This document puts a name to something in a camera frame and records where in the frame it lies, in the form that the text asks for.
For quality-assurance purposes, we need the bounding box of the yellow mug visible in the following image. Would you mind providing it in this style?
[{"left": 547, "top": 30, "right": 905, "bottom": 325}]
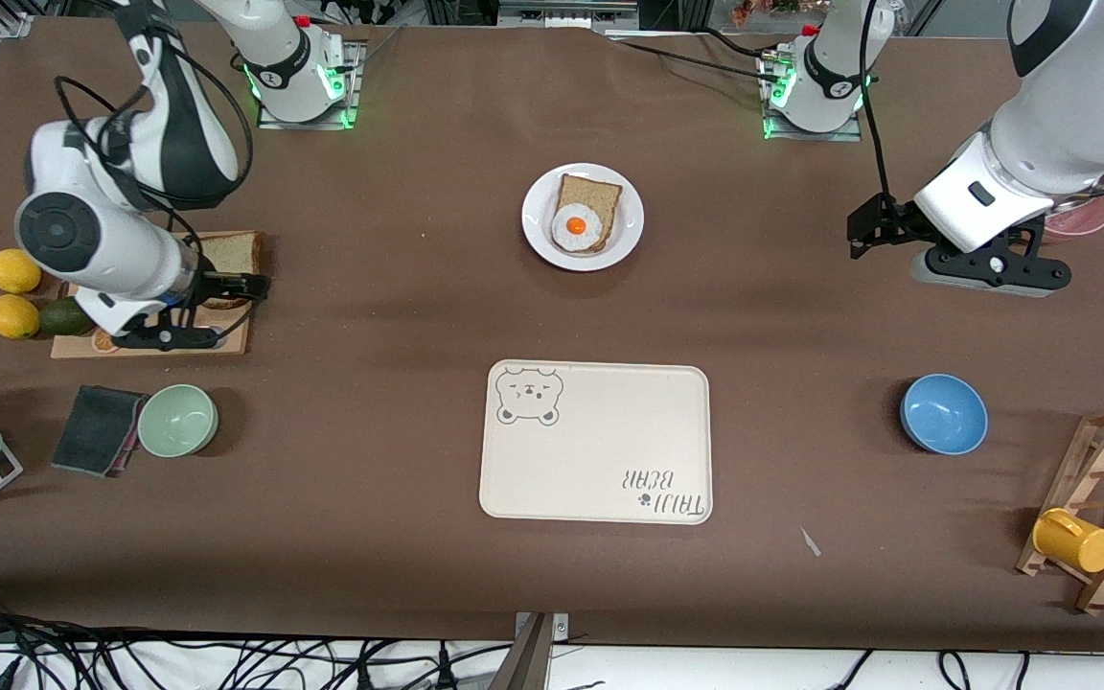
[{"left": 1032, "top": 508, "right": 1104, "bottom": 574}]

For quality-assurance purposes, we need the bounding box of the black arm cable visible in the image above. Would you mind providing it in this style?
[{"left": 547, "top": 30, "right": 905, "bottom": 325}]
[
  {"left": 54, "top": 38, "right": 258, "bottom": 322},
  {"left": 857, "top": 0, "right": 901, "bottom": 207}
]

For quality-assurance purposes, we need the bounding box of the cream bear tray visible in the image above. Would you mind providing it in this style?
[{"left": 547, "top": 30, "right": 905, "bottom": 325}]
[{"left": 479, "top": 359, "right": 714, "bottom": 525}]

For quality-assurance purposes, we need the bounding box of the green avocado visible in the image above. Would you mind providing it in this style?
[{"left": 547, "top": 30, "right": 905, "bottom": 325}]
[{"left": 38, "top": 297, "right": 93, "bottom": 337}]

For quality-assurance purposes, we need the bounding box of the yellow lemon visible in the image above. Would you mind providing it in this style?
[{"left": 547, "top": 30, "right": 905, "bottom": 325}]
[
  {"left": 0, "top": 294, "right": 41, "bottom": 340},
  {"left": 0, "top": 248, "right": 43, "bottom": 294}
]

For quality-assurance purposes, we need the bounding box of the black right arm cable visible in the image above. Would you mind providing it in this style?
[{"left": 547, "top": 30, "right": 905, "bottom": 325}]
[{"left": 54, "top": 38, "right": 258, "bottom": 322}]

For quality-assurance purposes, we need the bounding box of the bread slice under egg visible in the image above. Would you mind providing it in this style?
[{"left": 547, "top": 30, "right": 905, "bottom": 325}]
[{"left": 552, "top": 173, "right": 624, "bottom": 255}]

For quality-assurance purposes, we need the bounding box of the pink bowl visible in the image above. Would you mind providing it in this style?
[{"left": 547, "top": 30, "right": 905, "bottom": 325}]
[{"left": 1041, "top": 168, "right": 1104, "bottom": 238}]

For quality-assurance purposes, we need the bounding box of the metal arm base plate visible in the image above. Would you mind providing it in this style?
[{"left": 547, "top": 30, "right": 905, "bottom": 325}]
[
  {"left": 758, "top": 43, "right": 865, "bottom": 143},
  {"left": 255, "top": 40, "right": 367, "bottom": 131}
]

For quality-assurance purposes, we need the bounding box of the wooden mug rack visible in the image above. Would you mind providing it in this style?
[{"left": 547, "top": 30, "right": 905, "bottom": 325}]
[{"left": 1016, "top": 405, "right": 1104, "bottom": 615}]

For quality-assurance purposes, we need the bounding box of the pink cloth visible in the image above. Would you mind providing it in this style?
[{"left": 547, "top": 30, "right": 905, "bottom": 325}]
[{"left": 111, "top": 422, "right": 143, "bottom": 477}]

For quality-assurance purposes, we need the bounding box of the white round plate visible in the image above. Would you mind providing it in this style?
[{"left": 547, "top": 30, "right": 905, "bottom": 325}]
[{"left": 521, "top": 163, "right": 646, "bottom": 273}]

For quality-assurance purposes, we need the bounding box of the bread slice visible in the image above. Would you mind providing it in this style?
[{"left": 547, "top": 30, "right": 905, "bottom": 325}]
[
  {"left": 552, "top": 173, "right": 624, "bottom": 255},
  {"left": 195, "top": 233, "right": 262, "bottom": 311}
]

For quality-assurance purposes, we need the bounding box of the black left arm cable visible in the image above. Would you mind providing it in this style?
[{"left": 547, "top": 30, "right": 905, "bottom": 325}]
[{"left": 857, "top": 0, "right": 901, "bottom": 207}]

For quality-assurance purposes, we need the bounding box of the blue bowl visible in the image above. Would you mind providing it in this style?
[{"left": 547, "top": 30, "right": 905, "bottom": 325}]
[{"left": 900, "top": 374, "right": 989, "bottom": 456}]

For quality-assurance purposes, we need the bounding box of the fried egg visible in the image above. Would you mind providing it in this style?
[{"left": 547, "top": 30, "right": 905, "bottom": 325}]
[{"left": 553, "top": 202, "right": 603, "bottom": 250}]

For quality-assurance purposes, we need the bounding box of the grey metal post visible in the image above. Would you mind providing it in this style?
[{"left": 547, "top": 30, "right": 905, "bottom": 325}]
[{"left": 487, "top": 611, "right": 572, "bottom": 690}]

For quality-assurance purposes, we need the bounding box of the mint green bowl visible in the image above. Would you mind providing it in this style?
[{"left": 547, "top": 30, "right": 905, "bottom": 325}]
[{"left": 137, "top": 383, "right": 219, "bottom": 458}]

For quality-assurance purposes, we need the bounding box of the dark grey sponge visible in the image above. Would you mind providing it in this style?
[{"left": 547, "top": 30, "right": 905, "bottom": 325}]
[{"left": 51, "top": 385, "right": 149, "bottom": 477}]

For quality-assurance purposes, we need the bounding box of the black table cable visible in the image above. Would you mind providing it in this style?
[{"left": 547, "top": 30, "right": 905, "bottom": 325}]
[{"left": 609, "top": 27, "right": 785, "bottom": 83}]

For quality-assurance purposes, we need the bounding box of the wooden cutting board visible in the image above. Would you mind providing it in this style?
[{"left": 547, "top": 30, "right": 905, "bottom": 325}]
[{"left": 50, "top": 230, "right": 263, "bottom": 360}]

